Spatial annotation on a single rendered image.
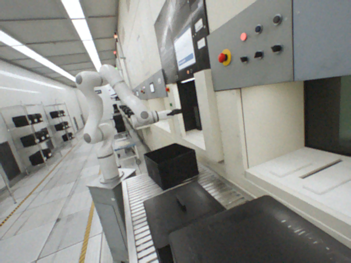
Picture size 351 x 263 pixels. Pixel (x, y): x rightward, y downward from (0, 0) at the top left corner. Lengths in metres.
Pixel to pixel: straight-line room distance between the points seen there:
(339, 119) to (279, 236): 0.80
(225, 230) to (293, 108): 0.83
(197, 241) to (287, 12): 0.64
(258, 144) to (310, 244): 0.61
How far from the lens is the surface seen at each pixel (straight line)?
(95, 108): 1.30
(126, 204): 1.08
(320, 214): 0.78
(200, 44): 1.07
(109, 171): 1.41
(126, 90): 1.12
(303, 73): 0.63
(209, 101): 0.96
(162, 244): 0.66
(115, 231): 1.60
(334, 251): 0.45
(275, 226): 0.46
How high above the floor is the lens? 1.33
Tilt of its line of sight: 13 degrees down
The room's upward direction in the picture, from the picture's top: 11 degrees counter-clockwise
